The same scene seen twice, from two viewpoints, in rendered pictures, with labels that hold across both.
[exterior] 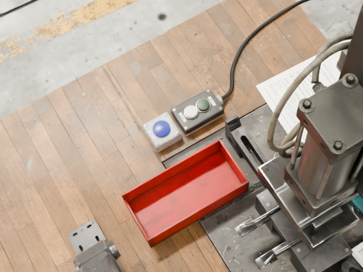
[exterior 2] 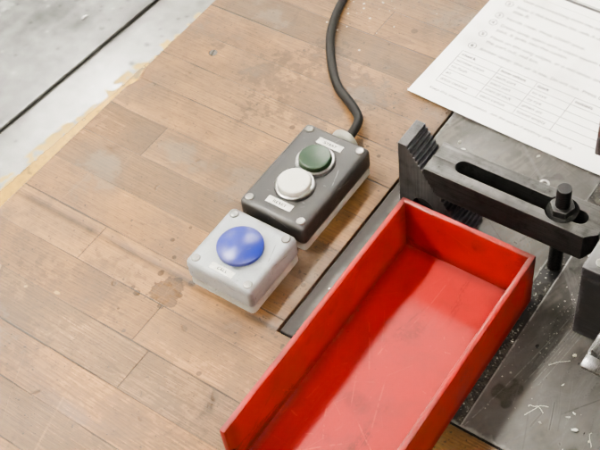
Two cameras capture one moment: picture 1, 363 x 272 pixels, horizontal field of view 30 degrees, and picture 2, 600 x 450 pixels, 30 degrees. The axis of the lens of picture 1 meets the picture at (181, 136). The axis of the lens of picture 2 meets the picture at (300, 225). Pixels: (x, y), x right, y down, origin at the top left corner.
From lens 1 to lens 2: 73 cm
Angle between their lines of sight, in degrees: 20
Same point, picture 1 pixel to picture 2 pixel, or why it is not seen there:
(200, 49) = (239, 75)
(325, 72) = (538, 12)
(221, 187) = (462, 318)
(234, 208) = (523, 354)
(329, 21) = not seen: hidden behind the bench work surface
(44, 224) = not seen: outside the picture
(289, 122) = (528, 128)
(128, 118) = (140, 270)
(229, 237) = (555, 425)
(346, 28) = not seen: hidden behind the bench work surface
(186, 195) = (386, 376)
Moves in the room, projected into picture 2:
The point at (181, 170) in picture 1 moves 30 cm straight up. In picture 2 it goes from (340, 320) to (306, 37)
